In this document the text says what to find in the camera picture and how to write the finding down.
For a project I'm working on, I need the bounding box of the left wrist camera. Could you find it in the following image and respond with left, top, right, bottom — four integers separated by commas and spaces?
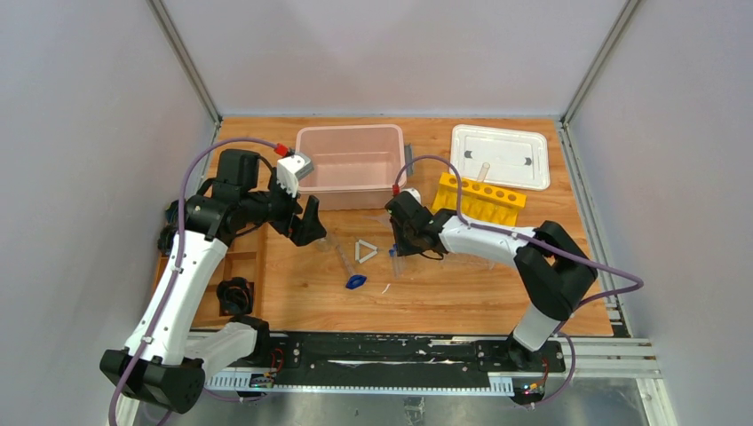
276, 154, 314, 198

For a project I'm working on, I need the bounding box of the white plastic lid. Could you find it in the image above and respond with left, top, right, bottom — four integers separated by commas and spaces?
450, 124, 551, 191

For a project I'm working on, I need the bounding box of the wooden compartment tray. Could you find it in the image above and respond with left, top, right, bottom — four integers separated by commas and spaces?
192, 225, 268, 328

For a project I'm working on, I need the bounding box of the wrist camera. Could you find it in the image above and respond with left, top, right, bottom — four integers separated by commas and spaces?
276, 154, 314, 198
401, 187, 422, 204

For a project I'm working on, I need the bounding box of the rolled dark floral tie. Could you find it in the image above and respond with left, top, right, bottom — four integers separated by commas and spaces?
216, 277, 254, 316

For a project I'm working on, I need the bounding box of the blue plastic clip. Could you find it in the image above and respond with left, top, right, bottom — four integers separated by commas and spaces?
345, 274, 367, 289

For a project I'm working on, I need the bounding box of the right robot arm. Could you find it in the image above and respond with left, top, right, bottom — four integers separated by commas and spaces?
384, 191, 598, 371

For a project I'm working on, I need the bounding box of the yellow test tube rack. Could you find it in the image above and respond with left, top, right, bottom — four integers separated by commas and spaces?
429, 172, 527, 226

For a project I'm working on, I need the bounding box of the clay pipe triangle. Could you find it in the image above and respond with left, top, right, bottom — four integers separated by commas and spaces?
354, 240, 379, 264

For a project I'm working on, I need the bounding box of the clear plastic funnel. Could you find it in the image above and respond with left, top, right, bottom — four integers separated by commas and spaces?
365, 213, 392, 229

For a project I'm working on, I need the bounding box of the small glass flask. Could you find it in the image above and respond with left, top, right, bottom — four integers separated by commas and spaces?
314, 233, 337, 252

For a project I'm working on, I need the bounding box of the clear well plate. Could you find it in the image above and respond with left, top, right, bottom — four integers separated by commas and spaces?
440, 253, 495, 271

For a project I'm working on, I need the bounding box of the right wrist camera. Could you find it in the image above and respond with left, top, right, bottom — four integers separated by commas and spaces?
401, 187, 422, 204

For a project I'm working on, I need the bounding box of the blue capped tube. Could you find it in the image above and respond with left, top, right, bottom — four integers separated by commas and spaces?
389, 248, 404, 280

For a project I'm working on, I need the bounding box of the pink plastic bin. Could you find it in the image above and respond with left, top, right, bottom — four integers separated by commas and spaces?
296, 124, 408, 210

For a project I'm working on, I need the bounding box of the glass graduated tube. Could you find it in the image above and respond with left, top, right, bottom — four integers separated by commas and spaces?
335, 244, 356, 278

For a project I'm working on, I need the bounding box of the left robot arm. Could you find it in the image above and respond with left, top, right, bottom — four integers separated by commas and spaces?
99, 147, 327, 414

